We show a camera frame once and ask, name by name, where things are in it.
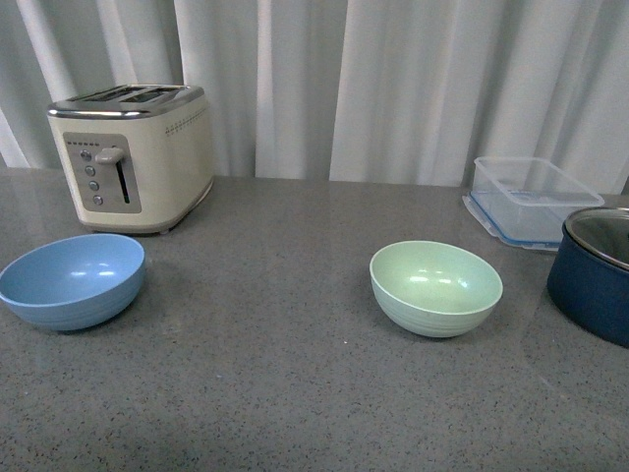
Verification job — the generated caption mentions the blue plastic bowl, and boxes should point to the blue plastic bowl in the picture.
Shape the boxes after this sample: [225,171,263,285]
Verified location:
[1,234,145,331]

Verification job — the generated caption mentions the cream two-slot toaster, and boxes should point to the cream two-slot toaster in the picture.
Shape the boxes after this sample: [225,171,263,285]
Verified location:
[47,84,214,234]

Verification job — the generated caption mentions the green plastic bowl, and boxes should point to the green plastic bowl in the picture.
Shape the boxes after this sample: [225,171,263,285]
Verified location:
[370,241,503,338]

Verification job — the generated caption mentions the white curtain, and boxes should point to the white curtain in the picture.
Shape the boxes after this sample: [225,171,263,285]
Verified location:
[1,1,628,194]

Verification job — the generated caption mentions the dark blue saucepan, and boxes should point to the dark blue saucepan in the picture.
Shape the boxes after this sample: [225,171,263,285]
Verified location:
[546,223,628,347]

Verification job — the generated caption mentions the clear plastic food container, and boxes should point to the clear plastic food container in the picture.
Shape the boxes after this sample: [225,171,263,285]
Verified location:
[463,156,604,251]

